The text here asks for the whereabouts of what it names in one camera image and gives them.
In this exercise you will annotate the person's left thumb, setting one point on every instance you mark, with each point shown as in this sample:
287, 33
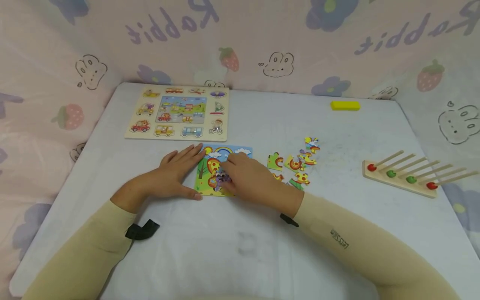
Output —
189, 193

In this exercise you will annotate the person's right hand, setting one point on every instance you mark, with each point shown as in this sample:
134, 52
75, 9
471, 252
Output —
258, 181

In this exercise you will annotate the person's left fingers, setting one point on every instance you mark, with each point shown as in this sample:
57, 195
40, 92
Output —
187, 158

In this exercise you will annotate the yellow rectangular block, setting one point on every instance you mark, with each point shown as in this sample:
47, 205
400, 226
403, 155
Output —
345, 106

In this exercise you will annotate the wooden vehicle puzzle board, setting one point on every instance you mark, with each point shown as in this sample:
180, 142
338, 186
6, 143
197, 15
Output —
180, 110

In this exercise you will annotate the green bead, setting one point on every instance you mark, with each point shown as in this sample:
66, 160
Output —
411, 180
391, 173

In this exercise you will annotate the rainbow jigsaw puzzle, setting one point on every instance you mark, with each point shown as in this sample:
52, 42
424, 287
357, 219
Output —
210, 164

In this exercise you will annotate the person's left hand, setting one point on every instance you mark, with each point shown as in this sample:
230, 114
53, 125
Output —
165, 179

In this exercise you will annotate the person's left forearm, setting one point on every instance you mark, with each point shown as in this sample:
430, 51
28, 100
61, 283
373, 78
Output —
90, 254

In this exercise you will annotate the person's right fingers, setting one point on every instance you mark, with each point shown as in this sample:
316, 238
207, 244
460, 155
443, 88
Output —
234, 171

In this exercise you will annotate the pile of loose jigsaw pieces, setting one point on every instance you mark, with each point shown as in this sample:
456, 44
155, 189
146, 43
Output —
295, 163

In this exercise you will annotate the person's right forearm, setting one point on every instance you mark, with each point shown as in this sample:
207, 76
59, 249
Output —
360, 246

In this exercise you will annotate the black wrist band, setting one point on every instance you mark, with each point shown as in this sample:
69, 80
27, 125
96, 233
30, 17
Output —
142, 230
288, 220

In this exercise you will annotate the wooden peg rack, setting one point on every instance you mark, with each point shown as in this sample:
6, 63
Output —
401, 182

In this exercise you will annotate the red bead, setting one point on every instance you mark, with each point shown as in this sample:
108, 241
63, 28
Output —
432, 186
371, 168

